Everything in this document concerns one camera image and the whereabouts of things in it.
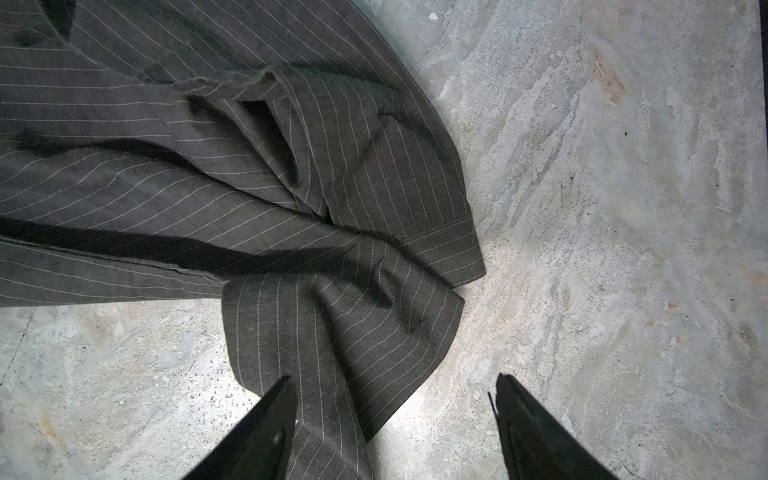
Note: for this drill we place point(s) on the dark pinstriped long sleeve shirt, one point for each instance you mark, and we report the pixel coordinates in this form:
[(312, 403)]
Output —
[(276, 155)]

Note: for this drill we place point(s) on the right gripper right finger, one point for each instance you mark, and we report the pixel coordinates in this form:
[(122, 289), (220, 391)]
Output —
[(534, 444)]

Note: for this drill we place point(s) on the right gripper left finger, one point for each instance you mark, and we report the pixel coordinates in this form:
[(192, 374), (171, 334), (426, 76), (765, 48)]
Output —
[(260, 445)]

